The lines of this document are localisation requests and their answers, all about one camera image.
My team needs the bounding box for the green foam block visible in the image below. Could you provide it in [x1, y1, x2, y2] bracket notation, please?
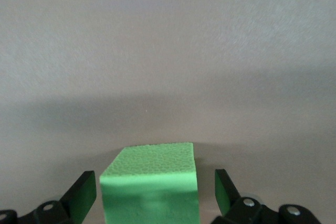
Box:
[99, 142, 201, 224]

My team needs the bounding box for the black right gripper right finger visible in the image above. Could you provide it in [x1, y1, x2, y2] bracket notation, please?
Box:
[212, 168, 320, 224]

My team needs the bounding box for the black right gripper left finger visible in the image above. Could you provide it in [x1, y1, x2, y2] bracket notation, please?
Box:
[0, 170, 97, 224]

